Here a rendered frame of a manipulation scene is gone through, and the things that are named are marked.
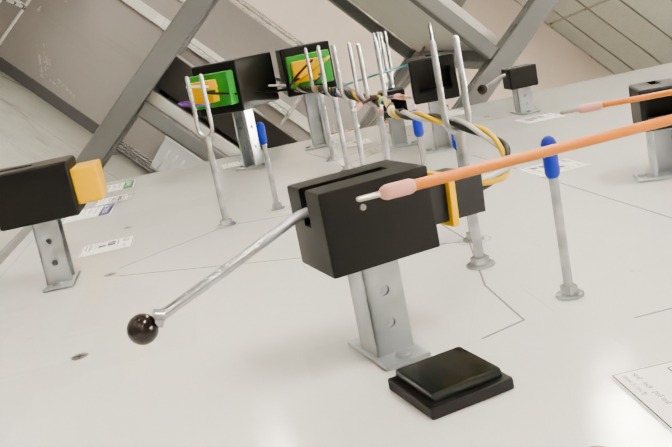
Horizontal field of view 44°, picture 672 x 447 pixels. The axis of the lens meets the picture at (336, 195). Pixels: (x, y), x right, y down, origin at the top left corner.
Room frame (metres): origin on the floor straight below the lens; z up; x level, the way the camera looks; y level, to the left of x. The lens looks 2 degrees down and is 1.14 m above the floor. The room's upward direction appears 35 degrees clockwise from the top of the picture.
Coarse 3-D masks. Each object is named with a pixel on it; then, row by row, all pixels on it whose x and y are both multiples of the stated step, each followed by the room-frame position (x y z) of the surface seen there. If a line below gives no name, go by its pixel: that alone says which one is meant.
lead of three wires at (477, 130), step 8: (456, 120) 0.51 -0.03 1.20; (464, 120) 0.50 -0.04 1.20; (464, 128) 0.50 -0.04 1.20; (472, 128) 0.49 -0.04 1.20; (480, 128) 0.49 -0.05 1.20; (480, 136) 0.49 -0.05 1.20; (488, 136) 0.48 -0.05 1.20; (496, 136) 0.48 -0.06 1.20; (496, 144) 0.47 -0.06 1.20; (504, 144) 0.47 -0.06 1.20; (504, 152) 0.46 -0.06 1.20; (504, 168) 0.44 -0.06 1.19; (488, 176) 0.44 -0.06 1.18; (496, 176) 0.44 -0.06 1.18; (504, 176) 0.44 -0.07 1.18; (488, 184) 0.43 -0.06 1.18
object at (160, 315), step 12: (360, 204) 0.38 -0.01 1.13; (300, 216) 0.39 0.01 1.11; (276, 228) 0.38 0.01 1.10; (288, 228) 0.39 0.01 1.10; (264, 240) 0.38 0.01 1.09; (240, 252) 0.38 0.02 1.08; (252, 252) 0.38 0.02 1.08; (228, 264) 0.37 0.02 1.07; (240, 264) 0.38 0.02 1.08; (216, 276) 0.37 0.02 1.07; (192, 288) 0.37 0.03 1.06; (204, 288) 0.37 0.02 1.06; (180, 300) 0.37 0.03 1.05; (156, 312) 0.36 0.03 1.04; (168, 312) 0.36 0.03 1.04; (156, 324) 0.36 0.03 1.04
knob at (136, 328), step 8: (136, 320) 0.36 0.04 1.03; (144, 320) 0.36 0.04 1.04; (152, 320) 0.36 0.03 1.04; (128, 328) 0.36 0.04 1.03; (136, 328) 0.36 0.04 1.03; (144, 328) 0.36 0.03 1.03; (152, 328) 0.36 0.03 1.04; (128, 336) 0.36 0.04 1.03; (136, 336) 0.36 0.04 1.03; (144, 336) 0.36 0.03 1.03; (152, 336) 0.36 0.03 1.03; (144, 344) 0.36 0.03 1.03
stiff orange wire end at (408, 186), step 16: (624, 128) 0.31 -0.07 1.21; (640, 128) 0.32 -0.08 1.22; (656, 128) 0.32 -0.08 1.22; (560, 144) 0.31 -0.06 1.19; (576, 144) 0.31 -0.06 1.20; (592, 144) 0.31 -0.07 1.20; (496, 160) 0.30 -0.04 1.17; (512, 160) 0.30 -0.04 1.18; (528, 160) 0.30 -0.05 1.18; (432, 176) 0.29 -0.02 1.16; (448, 176) 0.29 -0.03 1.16; (464, 176) 0.29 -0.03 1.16; (384, 192) 0.28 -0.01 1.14; (400, 192) 0.29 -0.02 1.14
